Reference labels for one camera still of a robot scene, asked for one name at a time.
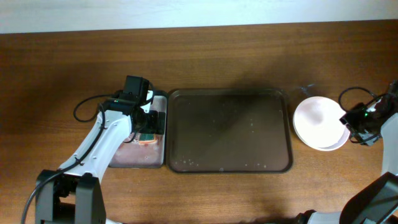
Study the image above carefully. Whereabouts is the large brown serving tray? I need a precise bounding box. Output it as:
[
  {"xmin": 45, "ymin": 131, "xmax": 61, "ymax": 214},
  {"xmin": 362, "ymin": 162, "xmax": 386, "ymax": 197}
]
[{"xmin": 165, "ymin": 88, "xmax": 294, "ymax": 174}]

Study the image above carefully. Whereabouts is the small tray with soapy water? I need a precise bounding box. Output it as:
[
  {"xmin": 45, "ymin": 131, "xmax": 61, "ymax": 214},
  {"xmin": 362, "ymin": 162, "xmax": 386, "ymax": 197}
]
[{"xmin": 109, "ymin": 90, "xmax": 168, "ymax": 168}]

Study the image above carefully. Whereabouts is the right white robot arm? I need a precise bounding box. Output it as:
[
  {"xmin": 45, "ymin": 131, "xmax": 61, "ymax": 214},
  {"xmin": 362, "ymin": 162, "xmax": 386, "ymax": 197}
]
[{"xmin": 293, "ymin": 81, "xmax": 397, "ymax": 223}]

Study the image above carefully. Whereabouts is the pale green plate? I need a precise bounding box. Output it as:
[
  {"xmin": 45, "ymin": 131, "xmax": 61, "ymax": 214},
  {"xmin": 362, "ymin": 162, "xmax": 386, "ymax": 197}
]
[{"xmin": 296, "ymin": 129, "xmax": 351, "ymax": 151}]

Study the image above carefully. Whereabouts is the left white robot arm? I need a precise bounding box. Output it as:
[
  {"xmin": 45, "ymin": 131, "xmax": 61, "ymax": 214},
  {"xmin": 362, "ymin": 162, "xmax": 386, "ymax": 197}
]
[{"xmin": 21, "ymin": 76, "xmax": 167, "ymax": 223}]

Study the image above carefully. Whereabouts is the pinkish white plate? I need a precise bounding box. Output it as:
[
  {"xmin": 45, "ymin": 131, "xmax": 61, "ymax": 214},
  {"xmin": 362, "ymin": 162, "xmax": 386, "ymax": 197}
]
[{"xmin": 293, "ymin": 96, "xmax": 347, "ymax": 147}]

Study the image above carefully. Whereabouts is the orange green scrub sponge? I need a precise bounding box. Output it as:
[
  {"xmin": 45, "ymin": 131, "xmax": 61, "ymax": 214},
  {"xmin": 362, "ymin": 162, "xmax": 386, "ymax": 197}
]
[{"xmin": 138, "ymin": 133, "xmax": 157, "ymax": 145}]

